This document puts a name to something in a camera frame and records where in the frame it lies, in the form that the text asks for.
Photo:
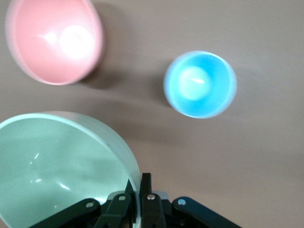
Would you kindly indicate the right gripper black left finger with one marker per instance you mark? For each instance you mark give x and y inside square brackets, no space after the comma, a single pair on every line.
[114,213]

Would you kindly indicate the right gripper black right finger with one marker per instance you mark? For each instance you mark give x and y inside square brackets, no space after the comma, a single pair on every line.
[152,213]

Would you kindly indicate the pale green bowl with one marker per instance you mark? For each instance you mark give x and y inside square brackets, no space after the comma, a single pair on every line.
[47,166]

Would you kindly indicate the pink bowl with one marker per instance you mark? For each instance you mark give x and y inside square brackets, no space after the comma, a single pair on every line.
[47,59]

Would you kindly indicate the brown table cloth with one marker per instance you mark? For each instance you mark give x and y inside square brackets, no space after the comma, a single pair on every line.
[213,154]

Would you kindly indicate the light blue cup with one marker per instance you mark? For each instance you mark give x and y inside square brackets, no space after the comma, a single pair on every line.
[202,102]

